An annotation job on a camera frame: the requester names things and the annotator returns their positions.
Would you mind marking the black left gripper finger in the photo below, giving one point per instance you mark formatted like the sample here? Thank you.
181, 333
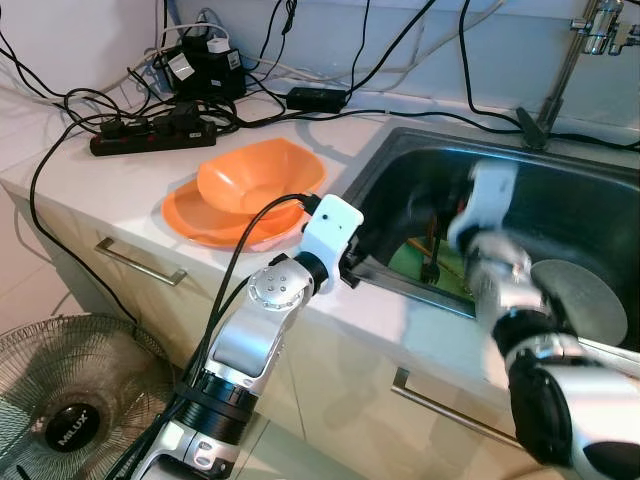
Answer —
366, 238

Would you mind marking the orange bowl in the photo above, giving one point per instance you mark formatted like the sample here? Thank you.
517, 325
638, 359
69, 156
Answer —
255, 180

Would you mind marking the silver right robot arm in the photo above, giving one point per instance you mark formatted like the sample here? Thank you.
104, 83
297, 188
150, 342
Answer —
590, 400

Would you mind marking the beige kitchen cabinet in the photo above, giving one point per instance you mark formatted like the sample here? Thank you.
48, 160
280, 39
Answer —
330, 400

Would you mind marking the metal kitchen faucet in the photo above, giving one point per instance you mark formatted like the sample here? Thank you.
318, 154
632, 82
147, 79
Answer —
535, 125

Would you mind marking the green plate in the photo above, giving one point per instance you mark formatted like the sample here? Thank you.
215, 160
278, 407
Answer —
405, 262

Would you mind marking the small black adapter box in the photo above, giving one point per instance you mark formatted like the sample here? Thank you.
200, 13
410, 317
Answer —
318, 99

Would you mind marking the stainless steel sink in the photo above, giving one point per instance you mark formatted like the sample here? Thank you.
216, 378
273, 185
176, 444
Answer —
580, 200

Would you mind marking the white bowl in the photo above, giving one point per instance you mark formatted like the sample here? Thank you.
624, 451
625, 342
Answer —
585, 300

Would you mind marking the black power adapter white label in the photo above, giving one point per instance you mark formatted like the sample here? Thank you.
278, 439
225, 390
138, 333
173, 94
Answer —
205, 68

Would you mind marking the black power strip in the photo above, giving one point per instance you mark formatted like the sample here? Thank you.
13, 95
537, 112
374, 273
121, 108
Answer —
150, 138

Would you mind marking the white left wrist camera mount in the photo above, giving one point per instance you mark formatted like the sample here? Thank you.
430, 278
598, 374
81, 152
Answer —
330, 230

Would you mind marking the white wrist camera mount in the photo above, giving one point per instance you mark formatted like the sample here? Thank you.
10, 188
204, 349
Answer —
490, 195
330, 230

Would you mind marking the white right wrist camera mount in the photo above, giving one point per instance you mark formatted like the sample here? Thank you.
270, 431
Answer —
490, 195

